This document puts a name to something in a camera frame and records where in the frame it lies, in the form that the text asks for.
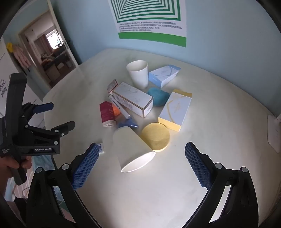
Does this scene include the white paper cup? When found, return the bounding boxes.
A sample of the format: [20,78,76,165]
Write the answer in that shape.
[112,127,156,173]
[126,60,148,89]

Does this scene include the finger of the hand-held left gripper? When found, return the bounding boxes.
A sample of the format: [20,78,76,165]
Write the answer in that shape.
[26,120,76,146]
[22,102,54,114]

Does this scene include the orange packet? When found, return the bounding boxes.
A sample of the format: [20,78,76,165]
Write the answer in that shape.
[112,103,122,116]

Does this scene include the small white red-print box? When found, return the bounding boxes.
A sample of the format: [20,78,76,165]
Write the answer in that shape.
[107,79,119,93]

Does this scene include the white tube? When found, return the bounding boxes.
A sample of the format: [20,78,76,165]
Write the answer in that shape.
[109,94,131,119]

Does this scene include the white wardrobe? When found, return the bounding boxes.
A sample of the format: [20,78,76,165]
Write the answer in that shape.
[0,37,44,119]

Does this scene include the dark red box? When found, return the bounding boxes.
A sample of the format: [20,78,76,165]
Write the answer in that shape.
[99,101,117,128]

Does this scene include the blue wrapper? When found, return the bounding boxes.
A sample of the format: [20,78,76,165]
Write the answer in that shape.
[116,117,139,130]

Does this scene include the light blue carton box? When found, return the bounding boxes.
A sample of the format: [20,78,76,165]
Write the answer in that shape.
[148,65,181,88]

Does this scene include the pink hanging clothes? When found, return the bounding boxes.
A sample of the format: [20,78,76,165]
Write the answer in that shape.
[13,45,31,68]

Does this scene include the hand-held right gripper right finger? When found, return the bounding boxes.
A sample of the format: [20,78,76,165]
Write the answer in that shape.
[183,142,259,228]

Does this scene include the white and yellow box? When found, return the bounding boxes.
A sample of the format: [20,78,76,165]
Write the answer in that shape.
[158,89,193,132]

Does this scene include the teal heart-shaped sponge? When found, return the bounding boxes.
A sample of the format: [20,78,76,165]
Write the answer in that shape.
[148,87,170,107]

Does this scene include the white door frame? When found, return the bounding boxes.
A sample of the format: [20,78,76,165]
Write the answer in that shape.
[18,16,79,88]

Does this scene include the person's left hand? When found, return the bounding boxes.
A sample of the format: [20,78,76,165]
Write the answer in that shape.
[0,155,32,178]

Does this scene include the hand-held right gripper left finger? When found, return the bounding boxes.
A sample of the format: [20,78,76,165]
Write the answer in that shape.
[26,143,103,228]

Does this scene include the yellow round sponge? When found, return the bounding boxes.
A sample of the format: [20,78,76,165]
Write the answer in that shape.
[141,123,171,153]

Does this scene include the long white carton box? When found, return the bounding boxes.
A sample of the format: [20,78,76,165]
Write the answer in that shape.
[112,82,153,118]

